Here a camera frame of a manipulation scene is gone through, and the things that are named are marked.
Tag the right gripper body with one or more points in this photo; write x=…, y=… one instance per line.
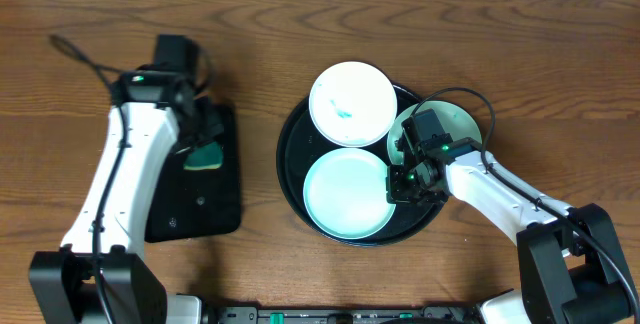
x=406, y=186

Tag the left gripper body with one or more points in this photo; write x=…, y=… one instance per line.
x=205, y=134

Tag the green yellow sponge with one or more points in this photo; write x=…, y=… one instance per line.
x=207, y=157

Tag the mint plate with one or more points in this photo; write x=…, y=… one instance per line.
x=344, y=194
x=454, y=120

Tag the mint plate front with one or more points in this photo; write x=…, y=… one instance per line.
x=344, y=194

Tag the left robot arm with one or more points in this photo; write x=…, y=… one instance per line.
x=98, y=274

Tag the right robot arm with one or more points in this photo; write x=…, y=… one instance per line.
x=571, y=265

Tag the black rectangular tray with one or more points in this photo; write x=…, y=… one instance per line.
x=189, y=204

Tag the round black tray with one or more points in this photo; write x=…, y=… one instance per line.
x=300, y=144

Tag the white plate with stain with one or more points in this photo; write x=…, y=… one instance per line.
x=352, y=104

